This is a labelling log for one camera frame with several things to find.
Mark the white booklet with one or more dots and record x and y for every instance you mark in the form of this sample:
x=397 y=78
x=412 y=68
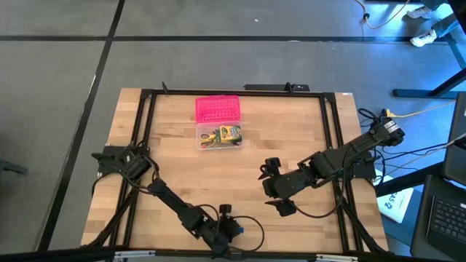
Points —
x=398 y=207

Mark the silver bracket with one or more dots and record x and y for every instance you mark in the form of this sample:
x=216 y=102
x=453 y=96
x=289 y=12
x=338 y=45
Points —
x=336 y=257
x=134 y=254

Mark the clear pencil box pink lid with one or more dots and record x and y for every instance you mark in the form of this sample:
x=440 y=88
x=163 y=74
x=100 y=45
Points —
x=218 y=109

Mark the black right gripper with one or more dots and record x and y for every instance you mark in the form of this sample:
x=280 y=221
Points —
x=284 y=183

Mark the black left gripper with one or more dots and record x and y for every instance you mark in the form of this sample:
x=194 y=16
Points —
x=218 y=233

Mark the black bracket bar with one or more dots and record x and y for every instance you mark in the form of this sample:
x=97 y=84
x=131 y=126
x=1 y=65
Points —
x=269 y=87

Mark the green yellow crayon box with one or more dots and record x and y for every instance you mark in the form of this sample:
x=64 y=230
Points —
x=229 y=132

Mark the person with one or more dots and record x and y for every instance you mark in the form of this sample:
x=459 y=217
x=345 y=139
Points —
x=424 y=38

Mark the black desk leg frame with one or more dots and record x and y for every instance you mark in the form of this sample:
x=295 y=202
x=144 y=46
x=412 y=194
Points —
x=415 y=93

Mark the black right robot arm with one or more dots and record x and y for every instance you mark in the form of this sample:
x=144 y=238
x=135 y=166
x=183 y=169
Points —
x=349 y=153

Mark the black metal table frame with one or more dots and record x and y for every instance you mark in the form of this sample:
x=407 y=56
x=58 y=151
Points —
x=236 y=93

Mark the small black post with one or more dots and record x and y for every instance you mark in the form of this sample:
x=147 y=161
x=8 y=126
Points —
x=164 y=87

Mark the dark grey chair foot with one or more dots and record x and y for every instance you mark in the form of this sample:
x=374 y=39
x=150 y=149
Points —
x=12 y=167

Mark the black monitor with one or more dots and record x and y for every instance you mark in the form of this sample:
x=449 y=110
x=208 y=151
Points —
x=457 y=156

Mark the black laptop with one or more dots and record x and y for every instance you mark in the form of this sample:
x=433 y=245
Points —
x=449 y=218

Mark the black desk beam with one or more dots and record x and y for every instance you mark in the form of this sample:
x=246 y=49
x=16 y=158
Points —
x=407 y=183

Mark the dark pencil orange eraser cap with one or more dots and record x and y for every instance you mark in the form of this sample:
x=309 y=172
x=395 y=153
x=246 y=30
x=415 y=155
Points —
x=204 y=145

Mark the black crossbeam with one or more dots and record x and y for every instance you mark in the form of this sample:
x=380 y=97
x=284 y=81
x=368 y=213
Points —
x=54 y=254

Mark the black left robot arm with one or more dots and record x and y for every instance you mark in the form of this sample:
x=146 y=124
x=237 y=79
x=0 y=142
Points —
x=174 y=203

